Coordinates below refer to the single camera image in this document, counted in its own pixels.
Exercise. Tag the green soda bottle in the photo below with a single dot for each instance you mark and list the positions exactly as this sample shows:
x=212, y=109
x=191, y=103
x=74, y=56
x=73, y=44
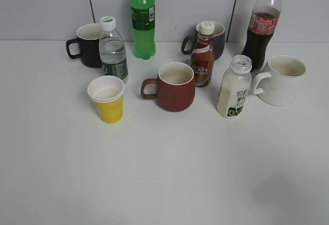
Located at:
x=143, y=23

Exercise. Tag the black ceramic mug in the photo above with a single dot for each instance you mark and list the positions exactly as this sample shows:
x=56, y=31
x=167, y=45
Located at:
x=87, y=38

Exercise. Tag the dark cola bottle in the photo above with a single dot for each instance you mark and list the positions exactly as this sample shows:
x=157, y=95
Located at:
x=263, y=21

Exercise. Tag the brown coffee drink bottle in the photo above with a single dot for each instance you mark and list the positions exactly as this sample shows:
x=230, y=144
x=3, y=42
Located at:
x=202, y=58

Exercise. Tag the dark grey ceramic mug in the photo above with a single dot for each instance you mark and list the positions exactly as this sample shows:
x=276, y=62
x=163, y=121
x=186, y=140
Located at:
x=218, y=42

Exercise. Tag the clear water bottle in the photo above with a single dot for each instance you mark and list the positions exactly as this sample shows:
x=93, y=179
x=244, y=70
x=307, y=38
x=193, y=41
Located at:
x=112, y=50

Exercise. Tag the yellow paper cup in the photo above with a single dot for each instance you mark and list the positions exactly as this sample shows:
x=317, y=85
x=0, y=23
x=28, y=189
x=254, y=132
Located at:
x=106, y=93

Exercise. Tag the red ceramic mug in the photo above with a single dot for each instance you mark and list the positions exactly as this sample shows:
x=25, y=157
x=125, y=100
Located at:
x=173, y=88

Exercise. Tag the white ceramic mug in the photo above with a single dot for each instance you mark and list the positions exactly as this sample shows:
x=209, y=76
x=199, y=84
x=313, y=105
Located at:
x=280, y=80

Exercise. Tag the white milk bottle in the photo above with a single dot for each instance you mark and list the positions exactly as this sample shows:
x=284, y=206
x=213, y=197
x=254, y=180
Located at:
x=235, y=86

